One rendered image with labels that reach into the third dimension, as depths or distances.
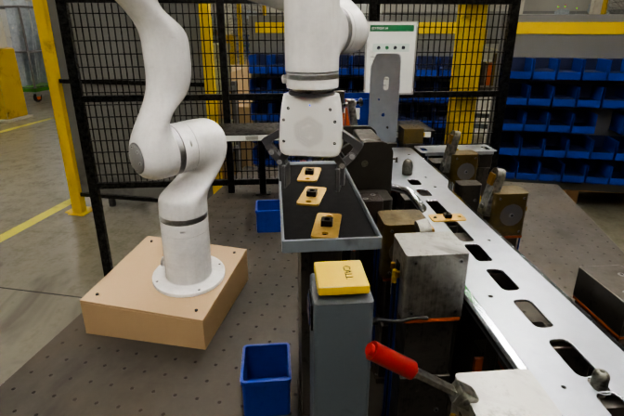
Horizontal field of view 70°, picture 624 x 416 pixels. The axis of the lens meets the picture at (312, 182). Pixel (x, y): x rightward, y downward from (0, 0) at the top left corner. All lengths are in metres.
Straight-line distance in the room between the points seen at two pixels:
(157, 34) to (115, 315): 0.67
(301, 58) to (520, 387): 0.51
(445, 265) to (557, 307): 0.22
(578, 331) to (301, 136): 0.52
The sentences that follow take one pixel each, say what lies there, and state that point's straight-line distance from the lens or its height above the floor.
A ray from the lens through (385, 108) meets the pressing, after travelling 1.76.
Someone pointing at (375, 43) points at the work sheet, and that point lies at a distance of 2.01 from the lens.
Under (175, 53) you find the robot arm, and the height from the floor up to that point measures 1.38.
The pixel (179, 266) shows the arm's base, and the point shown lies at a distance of 1.19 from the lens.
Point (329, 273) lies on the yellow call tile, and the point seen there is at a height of 1.16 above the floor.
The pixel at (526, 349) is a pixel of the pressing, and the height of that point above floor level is 1.00.
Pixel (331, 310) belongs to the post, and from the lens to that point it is 0.53.
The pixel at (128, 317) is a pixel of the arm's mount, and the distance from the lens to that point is 1.22.
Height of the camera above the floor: 1.44
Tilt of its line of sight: 19 degrees down
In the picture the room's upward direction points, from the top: straight up
